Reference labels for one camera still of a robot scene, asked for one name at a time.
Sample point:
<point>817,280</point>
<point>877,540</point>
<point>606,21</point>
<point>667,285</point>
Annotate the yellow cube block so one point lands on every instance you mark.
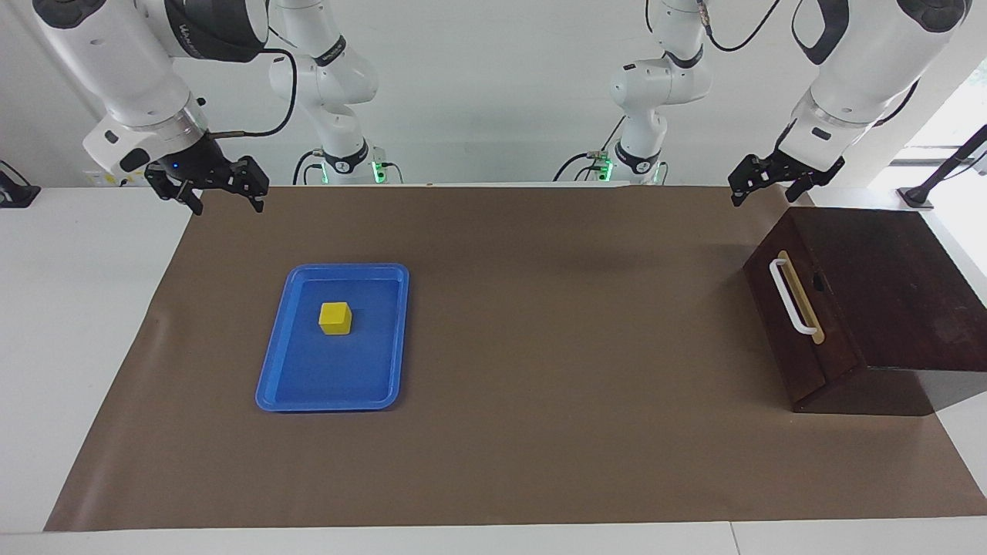
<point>335,319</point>

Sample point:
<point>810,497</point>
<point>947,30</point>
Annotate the dark wooden drawer cabinet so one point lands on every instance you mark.
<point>902,285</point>

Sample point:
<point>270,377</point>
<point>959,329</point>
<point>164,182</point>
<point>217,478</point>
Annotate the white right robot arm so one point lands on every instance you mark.
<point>123,62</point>

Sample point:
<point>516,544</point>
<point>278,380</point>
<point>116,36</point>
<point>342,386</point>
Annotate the brown table mat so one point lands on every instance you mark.
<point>555,347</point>

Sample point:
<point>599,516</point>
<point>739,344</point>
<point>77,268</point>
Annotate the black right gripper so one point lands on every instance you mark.
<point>202,166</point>

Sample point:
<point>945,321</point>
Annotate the blue plastic tray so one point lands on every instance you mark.
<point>331,378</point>

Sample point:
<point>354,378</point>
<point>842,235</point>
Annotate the dark wood drawer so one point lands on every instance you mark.
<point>829,362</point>

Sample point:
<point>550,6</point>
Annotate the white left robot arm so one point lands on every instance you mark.
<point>856,69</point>

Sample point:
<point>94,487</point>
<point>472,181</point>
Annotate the black camera stand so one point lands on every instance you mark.
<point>917,196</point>

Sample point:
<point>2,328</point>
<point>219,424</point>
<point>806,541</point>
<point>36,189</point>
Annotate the black desk mount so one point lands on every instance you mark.
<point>15,196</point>

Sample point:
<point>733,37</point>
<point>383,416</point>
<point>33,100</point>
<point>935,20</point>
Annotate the white wall socket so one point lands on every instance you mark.
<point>100,179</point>

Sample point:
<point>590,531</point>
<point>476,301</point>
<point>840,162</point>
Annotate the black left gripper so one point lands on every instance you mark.
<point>802,171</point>

